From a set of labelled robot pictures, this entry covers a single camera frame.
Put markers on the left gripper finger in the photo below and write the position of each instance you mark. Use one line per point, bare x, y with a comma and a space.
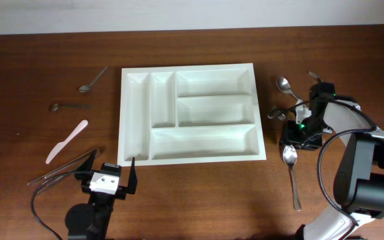
84, 169
132, 182

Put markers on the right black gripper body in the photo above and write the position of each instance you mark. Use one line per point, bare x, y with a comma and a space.
301, 142

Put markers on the steel tablespoon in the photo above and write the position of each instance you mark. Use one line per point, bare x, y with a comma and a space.
292, 170
284, 87

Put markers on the steel fork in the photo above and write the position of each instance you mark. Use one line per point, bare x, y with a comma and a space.
277, 113
316, 76

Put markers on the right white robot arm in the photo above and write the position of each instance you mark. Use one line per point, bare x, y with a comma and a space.
358, 187

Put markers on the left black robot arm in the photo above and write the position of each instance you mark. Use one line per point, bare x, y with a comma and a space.
91, 220

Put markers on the long steel tongs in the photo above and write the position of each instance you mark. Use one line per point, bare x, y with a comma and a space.
68, 166

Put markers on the small dark teaspoon lower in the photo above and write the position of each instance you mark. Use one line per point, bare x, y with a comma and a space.
55, 107

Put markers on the small steel teaspoon upper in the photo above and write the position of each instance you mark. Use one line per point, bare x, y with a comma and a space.
87, 87

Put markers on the white plastic cutlery tray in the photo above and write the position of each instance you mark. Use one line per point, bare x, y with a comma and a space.
189, 114

